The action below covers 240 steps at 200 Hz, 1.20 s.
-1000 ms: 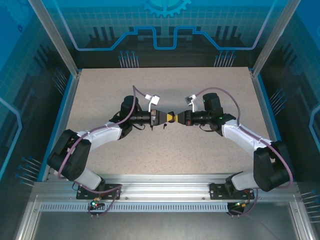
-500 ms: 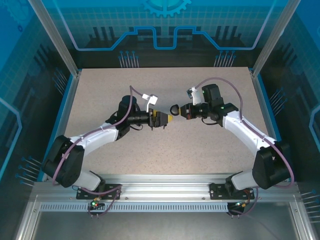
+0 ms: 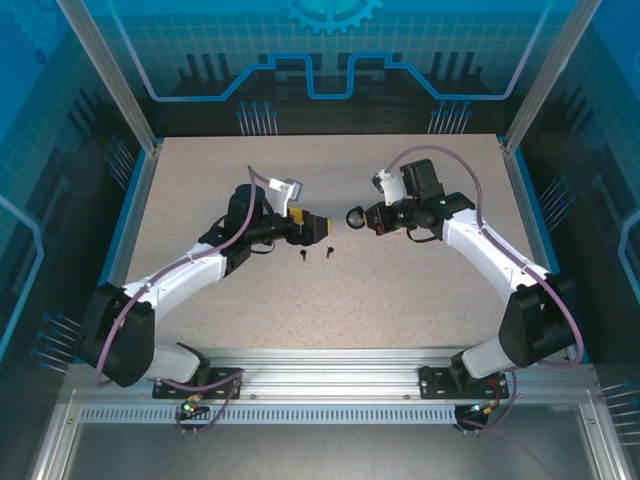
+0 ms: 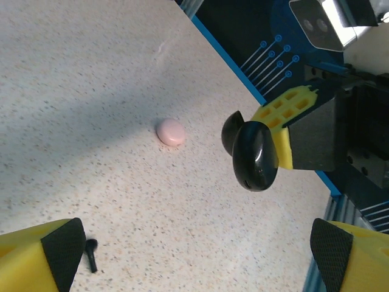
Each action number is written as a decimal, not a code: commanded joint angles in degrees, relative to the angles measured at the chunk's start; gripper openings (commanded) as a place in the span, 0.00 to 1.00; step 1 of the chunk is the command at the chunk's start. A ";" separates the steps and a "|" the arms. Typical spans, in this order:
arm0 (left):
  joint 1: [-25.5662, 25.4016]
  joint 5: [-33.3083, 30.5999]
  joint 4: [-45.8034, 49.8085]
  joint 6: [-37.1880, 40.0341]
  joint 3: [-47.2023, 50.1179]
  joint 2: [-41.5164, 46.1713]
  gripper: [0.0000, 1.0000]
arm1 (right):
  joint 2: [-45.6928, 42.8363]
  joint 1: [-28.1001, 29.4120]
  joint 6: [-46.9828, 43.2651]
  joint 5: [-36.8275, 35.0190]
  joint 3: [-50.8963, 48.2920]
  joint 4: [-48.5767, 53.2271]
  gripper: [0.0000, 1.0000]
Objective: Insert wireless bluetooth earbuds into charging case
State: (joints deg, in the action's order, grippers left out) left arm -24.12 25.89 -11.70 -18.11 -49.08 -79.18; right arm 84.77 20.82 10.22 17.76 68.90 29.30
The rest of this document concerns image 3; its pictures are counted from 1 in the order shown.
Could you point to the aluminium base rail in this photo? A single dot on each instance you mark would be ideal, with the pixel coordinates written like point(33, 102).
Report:
point(330, 372)

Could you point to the aluminium frame post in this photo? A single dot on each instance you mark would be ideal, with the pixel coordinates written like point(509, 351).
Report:
point(542, 75)
point(112, 75)

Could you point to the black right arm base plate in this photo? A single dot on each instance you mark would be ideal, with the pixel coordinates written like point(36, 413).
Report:
point(432, 382)

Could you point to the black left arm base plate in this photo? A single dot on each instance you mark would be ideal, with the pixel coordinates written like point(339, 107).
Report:
point(225, 375)

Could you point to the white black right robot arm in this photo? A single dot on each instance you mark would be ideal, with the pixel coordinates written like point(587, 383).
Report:
point(480, 250)

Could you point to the grey metal tray panel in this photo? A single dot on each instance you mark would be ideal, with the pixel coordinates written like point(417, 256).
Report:
point(325, 455)

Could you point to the aluminium side rail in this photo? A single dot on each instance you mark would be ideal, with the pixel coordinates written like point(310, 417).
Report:
point(607, 445)
point(52, 445)

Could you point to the black earbud charging case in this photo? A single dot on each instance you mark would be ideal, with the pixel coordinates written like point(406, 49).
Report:
point(356, 218)

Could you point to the small LED circuit board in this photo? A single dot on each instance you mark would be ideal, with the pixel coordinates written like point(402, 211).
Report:
point(189, 409)
point(480, 411)

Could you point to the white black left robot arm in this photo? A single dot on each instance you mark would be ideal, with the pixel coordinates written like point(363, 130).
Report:
point(175, 272)

